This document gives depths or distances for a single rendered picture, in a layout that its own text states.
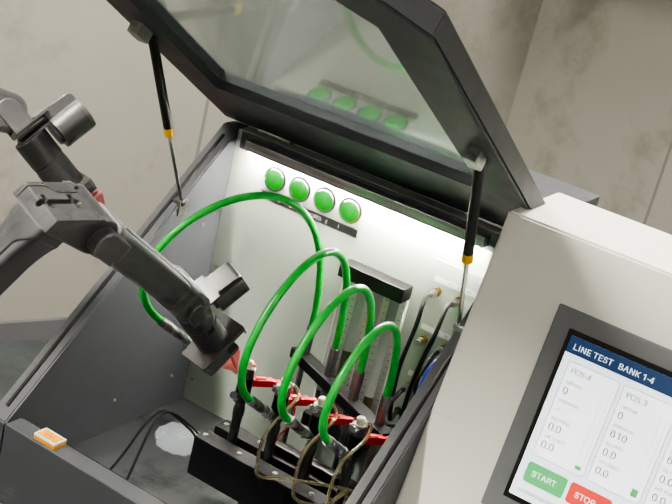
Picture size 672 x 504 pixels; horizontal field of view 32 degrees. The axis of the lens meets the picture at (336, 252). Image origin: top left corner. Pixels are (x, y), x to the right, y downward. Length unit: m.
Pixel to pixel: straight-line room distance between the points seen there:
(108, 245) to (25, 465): 0.73
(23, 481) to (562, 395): 0.96
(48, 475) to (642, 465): 1.01
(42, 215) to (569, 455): 0.90
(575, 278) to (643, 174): 3.18
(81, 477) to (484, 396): 0.70
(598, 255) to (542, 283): 0.10
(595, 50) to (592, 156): 0.45
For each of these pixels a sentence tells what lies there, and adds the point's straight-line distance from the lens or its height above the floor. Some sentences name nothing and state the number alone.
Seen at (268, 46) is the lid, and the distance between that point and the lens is 1.87.
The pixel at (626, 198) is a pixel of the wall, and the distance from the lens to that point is 5.11.
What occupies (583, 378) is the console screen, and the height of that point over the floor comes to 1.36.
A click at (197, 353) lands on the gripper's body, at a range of 2.04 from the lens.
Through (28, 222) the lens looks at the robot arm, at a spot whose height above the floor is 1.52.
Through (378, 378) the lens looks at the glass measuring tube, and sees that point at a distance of 2.30.
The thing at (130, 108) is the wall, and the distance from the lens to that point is 4.40.
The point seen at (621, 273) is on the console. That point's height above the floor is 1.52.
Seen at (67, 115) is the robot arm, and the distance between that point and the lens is 1.97.
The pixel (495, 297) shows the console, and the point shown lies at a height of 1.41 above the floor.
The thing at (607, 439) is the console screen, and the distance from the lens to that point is 1.88.
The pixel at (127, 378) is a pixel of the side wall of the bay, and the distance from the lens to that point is 2.42.
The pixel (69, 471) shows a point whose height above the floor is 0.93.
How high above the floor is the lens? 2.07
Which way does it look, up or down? 20 degrees down
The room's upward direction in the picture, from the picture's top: 14 degrees clockwise
